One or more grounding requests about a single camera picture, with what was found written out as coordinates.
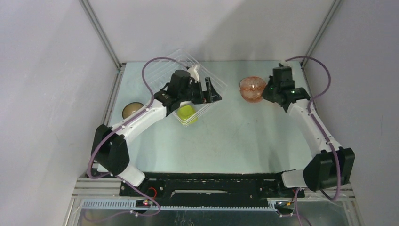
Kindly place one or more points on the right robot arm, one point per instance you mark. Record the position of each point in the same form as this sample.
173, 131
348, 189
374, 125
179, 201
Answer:
331, 163

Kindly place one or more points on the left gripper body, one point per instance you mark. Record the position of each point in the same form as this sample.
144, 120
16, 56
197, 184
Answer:
193, 93

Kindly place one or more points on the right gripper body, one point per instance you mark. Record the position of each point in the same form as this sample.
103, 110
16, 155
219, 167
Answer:
271, 90

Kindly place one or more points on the green bowl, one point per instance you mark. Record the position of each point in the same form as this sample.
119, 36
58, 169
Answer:
186, 115

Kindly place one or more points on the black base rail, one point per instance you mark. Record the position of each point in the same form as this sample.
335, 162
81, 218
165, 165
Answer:
195, 189

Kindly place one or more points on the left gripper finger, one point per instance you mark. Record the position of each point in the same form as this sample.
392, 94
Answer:
204, 93
211, 94

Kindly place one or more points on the grey cable duct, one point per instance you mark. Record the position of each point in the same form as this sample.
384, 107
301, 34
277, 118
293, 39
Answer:
126, 204

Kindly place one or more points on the white wire dish rack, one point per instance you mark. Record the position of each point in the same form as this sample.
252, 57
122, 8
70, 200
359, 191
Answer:
157, 72

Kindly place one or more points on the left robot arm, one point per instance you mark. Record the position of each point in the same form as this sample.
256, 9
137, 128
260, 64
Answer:
110, 146

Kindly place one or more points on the blue patterned bowl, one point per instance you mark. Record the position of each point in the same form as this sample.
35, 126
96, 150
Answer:
251, 89

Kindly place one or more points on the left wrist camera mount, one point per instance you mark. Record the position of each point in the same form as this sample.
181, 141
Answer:
194, 72

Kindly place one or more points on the dark bowl beige inside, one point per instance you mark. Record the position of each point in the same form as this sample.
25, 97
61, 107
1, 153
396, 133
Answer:
131, 108

